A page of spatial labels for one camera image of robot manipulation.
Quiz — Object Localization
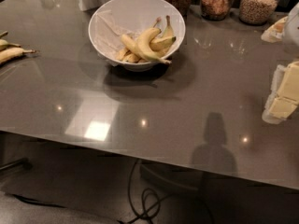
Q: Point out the white robot part right edge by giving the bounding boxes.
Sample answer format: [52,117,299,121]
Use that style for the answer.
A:
[282,3,299,54]

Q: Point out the yellow banana behind front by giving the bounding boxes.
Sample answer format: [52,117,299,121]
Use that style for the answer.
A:
[121,34,138,55]

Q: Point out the right yellow banana in bowl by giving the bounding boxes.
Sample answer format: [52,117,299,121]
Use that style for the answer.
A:
[149,36,176,51]

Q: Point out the lower banana on table left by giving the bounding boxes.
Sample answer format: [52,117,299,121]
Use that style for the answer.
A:
[0,48,36,64]

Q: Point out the small bananas at bowl bottom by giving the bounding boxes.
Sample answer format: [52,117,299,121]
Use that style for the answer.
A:
[116,48,145,63]

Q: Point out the pastry in plastic wrap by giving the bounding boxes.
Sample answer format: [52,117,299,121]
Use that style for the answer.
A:
[261,17,288,43]

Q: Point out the upright back yellow banana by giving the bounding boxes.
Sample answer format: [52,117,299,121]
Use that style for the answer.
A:
[162,16,174,38]

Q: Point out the white bowl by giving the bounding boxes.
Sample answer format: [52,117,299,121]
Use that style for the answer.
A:
[88,0,186,72]

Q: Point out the upper banana on table left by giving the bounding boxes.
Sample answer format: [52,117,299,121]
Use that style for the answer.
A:
[0,31,20,51]

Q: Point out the black cable on floor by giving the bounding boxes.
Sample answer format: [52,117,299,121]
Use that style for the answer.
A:
[117,159,216,224]

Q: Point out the glass jar of cereal far-right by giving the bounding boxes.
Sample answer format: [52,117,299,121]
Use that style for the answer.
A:
[239,0,278,25]

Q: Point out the front curved yellow banana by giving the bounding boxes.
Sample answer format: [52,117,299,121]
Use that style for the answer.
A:
[135,26,171,64]

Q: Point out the glass jar with metal lid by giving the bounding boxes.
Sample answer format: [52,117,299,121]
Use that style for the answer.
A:
[200,0,232,21]

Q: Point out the white paper napkin in bowl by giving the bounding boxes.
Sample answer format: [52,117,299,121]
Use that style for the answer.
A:
[95,10,135,59]

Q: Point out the banana on table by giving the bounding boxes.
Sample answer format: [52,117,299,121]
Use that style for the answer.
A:
[0,31,20,51]
[0,48,36,64]

